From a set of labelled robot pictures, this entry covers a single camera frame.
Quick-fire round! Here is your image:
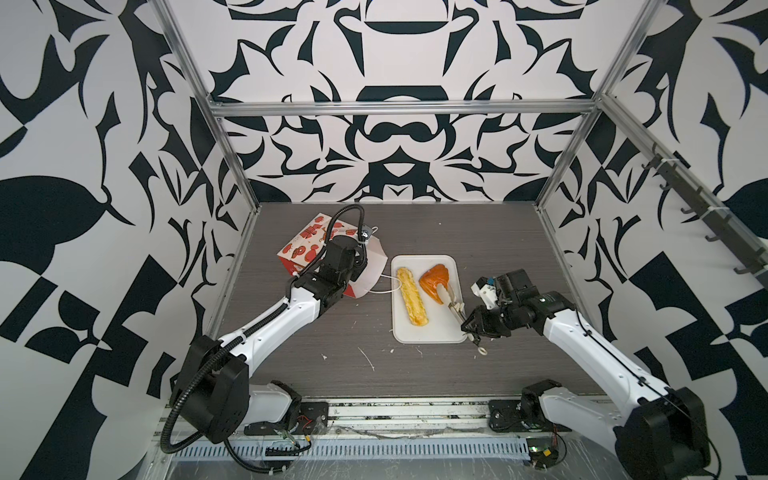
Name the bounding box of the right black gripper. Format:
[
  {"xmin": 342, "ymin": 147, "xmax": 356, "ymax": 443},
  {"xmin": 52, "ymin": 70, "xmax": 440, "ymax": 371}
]
[{"xmin": 459, "ymin": 303, "xmax": 521, "ymax": 336}]

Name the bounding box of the red white paper bag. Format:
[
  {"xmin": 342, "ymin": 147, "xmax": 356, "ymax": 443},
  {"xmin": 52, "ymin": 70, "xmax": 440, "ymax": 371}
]
[{"xmin": 277, "ymin": 212, "xmax": 388, "ymax": 298}]

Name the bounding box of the long yellow fake bread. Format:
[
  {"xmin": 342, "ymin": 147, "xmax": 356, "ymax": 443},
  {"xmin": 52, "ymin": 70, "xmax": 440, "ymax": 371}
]
[{"xmin": 396, "ymin": 267, "xmax": 429, "ymax": 327}]

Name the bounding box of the orange fake croissant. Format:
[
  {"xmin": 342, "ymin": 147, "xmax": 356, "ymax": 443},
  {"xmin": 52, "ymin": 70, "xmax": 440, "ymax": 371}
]
[{"xmin": 419, "ymin": 264, "xmax": 450, "ymax": 305}]

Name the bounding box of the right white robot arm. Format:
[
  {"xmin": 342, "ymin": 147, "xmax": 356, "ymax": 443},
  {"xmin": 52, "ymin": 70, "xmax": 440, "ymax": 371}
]
[{"xmin": 461, "ymin": 270, "xmax": 711, "ymax": 479}]

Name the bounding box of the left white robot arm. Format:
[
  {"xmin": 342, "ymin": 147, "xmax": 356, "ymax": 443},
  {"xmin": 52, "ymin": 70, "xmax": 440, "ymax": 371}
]
[{"xmin": 160, "ymin": 228, "xmax": 370, "ymax": 454}]

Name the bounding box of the white rectangular tray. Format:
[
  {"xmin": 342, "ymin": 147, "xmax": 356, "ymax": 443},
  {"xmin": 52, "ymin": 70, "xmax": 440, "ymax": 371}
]
[{"xmin": 390, "ymin": 254, "xmax": 467, "ymax": 345}]

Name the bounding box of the small electronics board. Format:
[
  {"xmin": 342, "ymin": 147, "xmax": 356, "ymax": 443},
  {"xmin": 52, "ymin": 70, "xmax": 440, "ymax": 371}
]
[{"xmin": 524, "ymin": 435, "xmax": 568, "ymax": 471}]

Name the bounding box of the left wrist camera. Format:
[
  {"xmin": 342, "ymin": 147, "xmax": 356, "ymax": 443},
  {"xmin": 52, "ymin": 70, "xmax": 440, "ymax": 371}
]
[{"xmin": 356, "ymin": 225, "xmax": 374, "ymax": 243}]

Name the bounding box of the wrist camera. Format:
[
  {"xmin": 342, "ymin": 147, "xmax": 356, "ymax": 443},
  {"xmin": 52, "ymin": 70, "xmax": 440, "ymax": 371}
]
[
  {"xmin": 356, "ymin": 225, "xmax": 374, "ymax": 243},
  {"xmin": 471, "ymin": 277, "xmax": 498, "ymax": 310}
]

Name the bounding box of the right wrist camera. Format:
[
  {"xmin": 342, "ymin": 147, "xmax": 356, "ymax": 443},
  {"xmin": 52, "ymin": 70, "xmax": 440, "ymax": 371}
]
[{"xmin": 471, "ymin": 277, "xmax": 498, "ymax": 310}]

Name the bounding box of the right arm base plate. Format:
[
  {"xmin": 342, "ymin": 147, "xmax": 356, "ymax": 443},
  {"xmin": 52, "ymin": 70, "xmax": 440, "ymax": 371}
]
[{"xmin": 488, "ymin": 399, "xmax": 543, "ymax": 433}]

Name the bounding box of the white slotted cable duct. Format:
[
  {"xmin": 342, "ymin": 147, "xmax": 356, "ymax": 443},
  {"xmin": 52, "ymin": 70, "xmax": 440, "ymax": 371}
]
[{"xmin": 175, "ymin": 437, "xmax": 530, "ymax": 462}]

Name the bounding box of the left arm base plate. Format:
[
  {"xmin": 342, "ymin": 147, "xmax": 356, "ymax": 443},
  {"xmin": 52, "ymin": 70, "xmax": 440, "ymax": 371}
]
[{"xmin": 244, "ymin": 401, "xmax": 330, "ymax": 436}]

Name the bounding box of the aluminium cage frame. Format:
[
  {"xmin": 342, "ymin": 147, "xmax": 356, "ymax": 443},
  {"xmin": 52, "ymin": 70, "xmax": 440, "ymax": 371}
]
[{"xmin": 149, "ymin": 0, "xmax": 768, "ymax": 277}]

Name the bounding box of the grey wall hook rack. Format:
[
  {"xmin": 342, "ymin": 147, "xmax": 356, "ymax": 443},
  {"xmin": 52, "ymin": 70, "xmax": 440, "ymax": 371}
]
[{"xmin": 641, "ymin": 143, "xmax": 767, "ymax": 289}]

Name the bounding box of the black corrugated cable conduit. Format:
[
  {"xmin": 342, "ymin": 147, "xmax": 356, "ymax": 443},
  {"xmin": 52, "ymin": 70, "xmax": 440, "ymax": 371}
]
[{"xmin": 160, "ymin": 353, "xmax": 241, "ymax": 455}]

